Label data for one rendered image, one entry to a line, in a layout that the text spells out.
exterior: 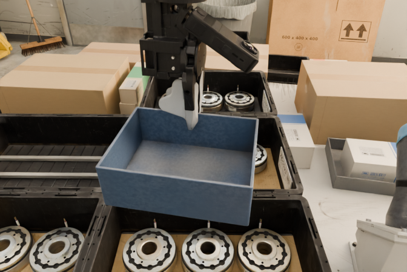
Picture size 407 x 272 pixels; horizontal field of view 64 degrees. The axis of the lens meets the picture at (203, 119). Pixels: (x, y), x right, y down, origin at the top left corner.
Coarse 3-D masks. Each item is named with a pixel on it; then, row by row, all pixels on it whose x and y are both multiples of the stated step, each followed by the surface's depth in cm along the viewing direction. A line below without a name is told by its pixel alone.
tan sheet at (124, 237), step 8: (120, 240) 68; (176, 240) 68; (232, 240) 68; (288, 240) 68; (120, 248) 67; (176, 248) 67; (120, 256) 65; (296, 256) 65; (120, 264) 64; (176, 264) 64; (296, 264) 64
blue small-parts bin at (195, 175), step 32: (128, 128) 50; (160, 128) 55; (224, 128) 52; (256, 128) 48; (128, 160) 51; (160, 160) 52; (192, 160) 52; (224, 160) 52; (128, 192) 43; (160, 192) 41; (192, 192) 40; (224, 192) 39
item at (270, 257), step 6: (258, 240) 64; (264, 240) 64; (270, 240) 64; (252, 246) 63; (270, 246) 63; (252, 252) 62; (258, 252) 62; (276, 252) 62; (258, 258) 61; (264, 258) 61; (270, 258) 61
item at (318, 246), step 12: (300, 204) 64; (108, 216) 61; (312, 216) 61; (312, 228) 60; (96, 240) 57; (312, 240) 57; (96, 252) 55; (324, 252) 55; (84, 264) 53; (324, 264) 53
